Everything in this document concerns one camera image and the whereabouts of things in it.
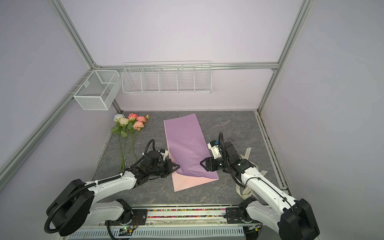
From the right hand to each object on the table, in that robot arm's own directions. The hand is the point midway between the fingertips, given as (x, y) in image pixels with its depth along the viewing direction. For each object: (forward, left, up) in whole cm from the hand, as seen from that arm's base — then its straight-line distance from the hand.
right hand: (205, 163), depth 80 cm
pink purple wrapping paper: (+16, +11, -11) cm, 23 cm away
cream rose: (+36, +60, -6) cm, 70 cm away
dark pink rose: (+40, +54, -6) cm, 68 cm away
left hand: (-2, +14, -3) cm, 14 cm away
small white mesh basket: (+43, +69, +16) cm, 83 cm away
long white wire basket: (+52, +24, +20) cm, 61 cm away
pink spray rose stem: (+32, +48, -7) cm, 58 cm away
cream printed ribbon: (+15, -29, -13) cm, 35 cm away
